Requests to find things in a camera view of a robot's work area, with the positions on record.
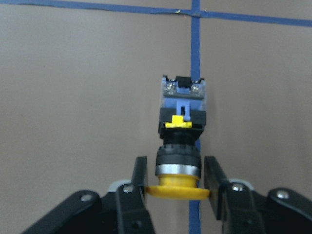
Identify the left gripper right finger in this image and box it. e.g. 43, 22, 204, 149
203, 156, 312, 234

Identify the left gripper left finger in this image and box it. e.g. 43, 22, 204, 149
24, 156, 155, 234

